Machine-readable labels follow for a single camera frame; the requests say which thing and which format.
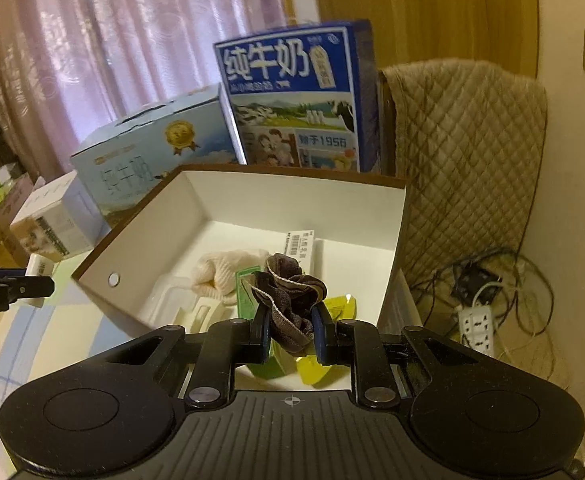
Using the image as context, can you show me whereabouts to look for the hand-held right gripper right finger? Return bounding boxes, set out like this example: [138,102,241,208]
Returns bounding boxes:
[311,304,479,408]

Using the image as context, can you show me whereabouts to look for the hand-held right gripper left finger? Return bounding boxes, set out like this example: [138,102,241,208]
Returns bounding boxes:
[104,304,273,410]

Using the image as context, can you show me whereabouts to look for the yellow snack packet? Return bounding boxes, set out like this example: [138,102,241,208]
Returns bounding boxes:
[294,294,359,387]

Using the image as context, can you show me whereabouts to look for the dark brown cloth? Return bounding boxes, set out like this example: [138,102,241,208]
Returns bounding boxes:
[249,254,329,354]

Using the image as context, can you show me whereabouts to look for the green snack packet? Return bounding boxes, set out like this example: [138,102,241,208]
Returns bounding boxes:
[234,266,288,380]

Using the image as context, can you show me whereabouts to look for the white waffle towel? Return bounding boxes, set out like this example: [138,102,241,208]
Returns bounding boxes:
[194,249,274,307]

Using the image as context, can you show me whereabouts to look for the white labelled small box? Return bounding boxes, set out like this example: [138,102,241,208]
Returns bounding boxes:
[276,229,319,272]

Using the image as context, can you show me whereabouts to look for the clear plastic container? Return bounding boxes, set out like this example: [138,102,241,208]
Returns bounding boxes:
[146,274,199,332]

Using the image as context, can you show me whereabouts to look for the brown cardboard box white inside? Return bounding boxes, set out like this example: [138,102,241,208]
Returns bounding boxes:
[70,162,409,392]

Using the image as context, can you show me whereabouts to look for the white printed carton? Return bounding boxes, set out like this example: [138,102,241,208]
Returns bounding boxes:
[9,176,112,264]

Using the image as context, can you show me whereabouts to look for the green white carton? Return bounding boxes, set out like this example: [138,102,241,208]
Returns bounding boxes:
[0,164,29,212]

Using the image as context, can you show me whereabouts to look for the black power adapter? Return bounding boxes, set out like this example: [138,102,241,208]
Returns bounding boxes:
[453,264,497,305]

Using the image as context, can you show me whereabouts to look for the light blue milk carton box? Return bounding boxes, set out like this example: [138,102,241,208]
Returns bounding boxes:
[69,84,239,228]

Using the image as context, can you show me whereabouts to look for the beige quilted cover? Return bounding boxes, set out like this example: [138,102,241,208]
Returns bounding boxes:
[377,58,549,287]

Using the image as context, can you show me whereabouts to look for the dark blue milk carton box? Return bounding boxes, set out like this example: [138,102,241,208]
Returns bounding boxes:
[213,19,379,174]

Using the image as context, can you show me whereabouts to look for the pink curtain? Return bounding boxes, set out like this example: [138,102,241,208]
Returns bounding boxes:
[0,0,319,183]

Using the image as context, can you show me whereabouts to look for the yellow curtain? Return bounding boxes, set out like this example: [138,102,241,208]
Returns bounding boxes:
[311,0,539,75]

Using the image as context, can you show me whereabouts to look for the white power strip with cables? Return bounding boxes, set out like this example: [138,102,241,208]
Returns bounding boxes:
[413,246,569,392]

